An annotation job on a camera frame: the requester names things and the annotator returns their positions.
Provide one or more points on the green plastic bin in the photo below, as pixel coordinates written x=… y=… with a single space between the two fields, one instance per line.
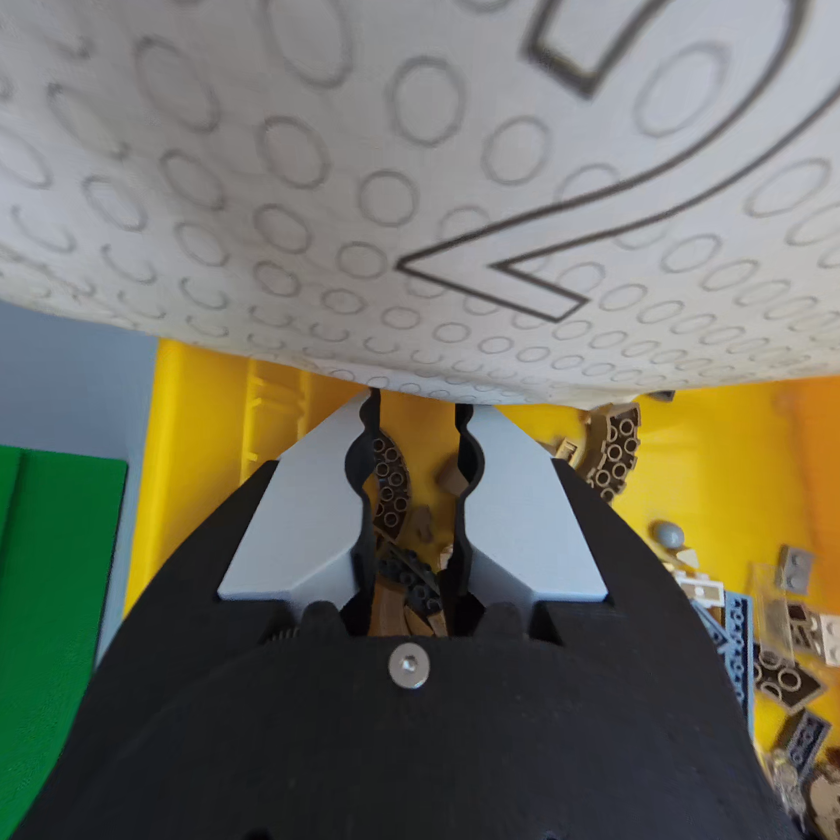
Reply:
x=52 y=590

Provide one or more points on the pile of toy bricks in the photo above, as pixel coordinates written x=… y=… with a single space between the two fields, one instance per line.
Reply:
x=617 y=446

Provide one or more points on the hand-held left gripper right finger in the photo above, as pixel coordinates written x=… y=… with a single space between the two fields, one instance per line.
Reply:
x=531 y=525

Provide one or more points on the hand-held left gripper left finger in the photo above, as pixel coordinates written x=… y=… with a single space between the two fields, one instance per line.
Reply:
x=295 y=525

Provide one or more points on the white numbered paper bag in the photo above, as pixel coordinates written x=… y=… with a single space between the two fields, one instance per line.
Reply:
x=328 y=197

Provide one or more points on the yellow plastic bin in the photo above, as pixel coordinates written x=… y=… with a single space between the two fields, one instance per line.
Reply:
x=709 y=459

